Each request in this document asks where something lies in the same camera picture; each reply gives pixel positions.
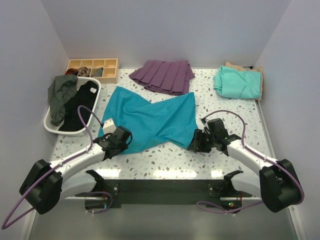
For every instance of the mint green folded shirt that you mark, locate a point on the mint green folded shirt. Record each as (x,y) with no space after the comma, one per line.
(233,84)

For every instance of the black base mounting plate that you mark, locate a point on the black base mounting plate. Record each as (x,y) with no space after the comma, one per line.
(162,192)

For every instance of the teal t shirt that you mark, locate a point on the teal t shirt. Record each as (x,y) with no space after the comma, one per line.
(151,124)

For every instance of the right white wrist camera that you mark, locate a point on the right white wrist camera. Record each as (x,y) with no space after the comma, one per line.
(203,122)

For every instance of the red black fabric roll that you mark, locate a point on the red black fabric roll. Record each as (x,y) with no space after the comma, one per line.
(72,71)

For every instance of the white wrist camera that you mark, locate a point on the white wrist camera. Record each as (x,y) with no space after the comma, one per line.
(108,127)
(203,122)

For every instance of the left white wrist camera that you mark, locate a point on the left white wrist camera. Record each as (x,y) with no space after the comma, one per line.
(108,127)

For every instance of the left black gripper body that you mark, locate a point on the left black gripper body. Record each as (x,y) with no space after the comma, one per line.
(124,146)

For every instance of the patterned brown fabric roll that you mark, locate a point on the patterned brown fabric roll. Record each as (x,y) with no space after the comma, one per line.
(84,72)

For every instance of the white laundry basket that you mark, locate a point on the white laundry basket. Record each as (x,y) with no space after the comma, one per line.
(47,121)

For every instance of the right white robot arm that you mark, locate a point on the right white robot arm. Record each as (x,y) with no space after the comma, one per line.
(278,186)

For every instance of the tan folded cloth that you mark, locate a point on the tan folded cloth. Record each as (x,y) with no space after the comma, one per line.
(249,69)

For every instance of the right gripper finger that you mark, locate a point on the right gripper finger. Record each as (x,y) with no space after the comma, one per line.
(200,141)
(194,145)

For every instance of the wooden compartment organizer box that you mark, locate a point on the wooden compartment organizer box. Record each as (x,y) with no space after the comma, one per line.
(105,70)

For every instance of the dark green garment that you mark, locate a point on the dark green garment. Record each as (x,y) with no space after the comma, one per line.
(62,89)

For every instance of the purple pleated skirt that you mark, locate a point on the purple pleated skirt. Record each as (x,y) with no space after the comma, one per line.
(171,78)

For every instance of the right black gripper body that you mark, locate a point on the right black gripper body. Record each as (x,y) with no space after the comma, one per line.
(212,139)

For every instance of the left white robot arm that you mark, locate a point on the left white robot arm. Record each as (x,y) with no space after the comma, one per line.
(49,182)

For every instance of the dark grey fabric roll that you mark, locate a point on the dark grey fabric roll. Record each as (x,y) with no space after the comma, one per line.
(97,72)

